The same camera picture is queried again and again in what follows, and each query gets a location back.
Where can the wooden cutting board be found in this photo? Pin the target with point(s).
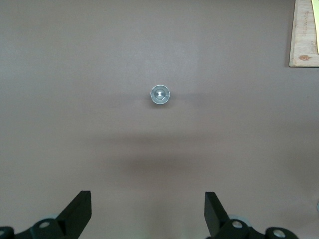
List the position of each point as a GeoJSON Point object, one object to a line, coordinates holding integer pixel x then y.
{"type": "Point", "coordinates": [302, 37]}

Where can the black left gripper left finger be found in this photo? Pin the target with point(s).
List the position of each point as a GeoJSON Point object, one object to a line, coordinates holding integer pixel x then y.
{"type": "Point", "coordinates": [67, 224]}

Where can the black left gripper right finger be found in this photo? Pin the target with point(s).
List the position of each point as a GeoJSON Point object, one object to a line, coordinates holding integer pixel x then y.
{"type": "Point", "coordinates": [216, 224]}

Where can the steel jigger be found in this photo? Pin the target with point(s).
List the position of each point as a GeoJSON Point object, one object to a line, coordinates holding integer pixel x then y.
{"type": "Point", "coordinates": [160, 94]}

